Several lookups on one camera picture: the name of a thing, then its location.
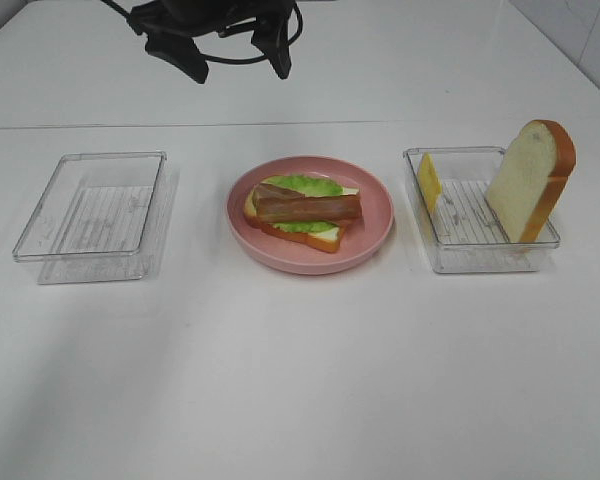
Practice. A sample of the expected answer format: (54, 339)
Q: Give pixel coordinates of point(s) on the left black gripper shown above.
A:
(190, 18)

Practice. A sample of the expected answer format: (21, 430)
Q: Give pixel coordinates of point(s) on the left clear plastic tray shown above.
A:
(101, 218)

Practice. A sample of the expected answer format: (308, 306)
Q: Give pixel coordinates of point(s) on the long bacon strip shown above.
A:
(266, 190)

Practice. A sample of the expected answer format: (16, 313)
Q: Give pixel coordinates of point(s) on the right clear plastic tray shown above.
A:
(462, 235)

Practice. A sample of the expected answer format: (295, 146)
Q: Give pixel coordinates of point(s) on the green lettuce leaf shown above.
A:
(310, 187)

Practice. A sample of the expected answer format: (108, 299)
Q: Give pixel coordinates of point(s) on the yellow cheese slice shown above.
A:
(429, 183)

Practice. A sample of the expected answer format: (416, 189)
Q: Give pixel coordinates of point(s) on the clear plastic tray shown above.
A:
(101, 218)
(462, 235)

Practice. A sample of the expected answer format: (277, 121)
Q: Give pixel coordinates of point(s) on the pink round plate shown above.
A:
(360, 241)

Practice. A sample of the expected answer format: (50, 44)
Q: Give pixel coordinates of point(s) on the bread slice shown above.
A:
(531, 178)
(328, 241)

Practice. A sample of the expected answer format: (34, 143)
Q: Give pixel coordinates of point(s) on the short bacon strip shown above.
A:
(344, 207)

